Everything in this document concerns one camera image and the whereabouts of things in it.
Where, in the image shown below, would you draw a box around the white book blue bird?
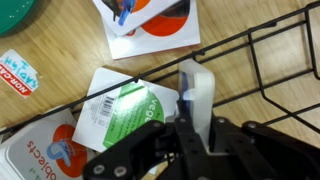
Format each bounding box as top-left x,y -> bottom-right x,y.
93,0 -> 180,36

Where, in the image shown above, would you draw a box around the green round tray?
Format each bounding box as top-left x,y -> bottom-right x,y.
0,0 -> 37,36

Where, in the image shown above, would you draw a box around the black wire book holder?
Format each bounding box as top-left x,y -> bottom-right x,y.
0,0 -> 319,137

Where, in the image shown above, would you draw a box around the white and blue board book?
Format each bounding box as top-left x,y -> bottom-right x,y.
178,59 -> 215,152

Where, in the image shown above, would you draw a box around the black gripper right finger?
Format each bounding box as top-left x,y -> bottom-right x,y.
209,117 -> 320,180

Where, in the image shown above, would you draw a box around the white book orange circle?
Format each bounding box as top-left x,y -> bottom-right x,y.
102,0 -> 201,60

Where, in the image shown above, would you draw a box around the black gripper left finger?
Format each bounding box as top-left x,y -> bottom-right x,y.
83,117 -> 214,180

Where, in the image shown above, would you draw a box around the white book red objects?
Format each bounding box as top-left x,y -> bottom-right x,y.
0,109 -> 94,180

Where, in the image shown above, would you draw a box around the white book green circle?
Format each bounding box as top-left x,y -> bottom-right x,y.
72,80 -> 179,152

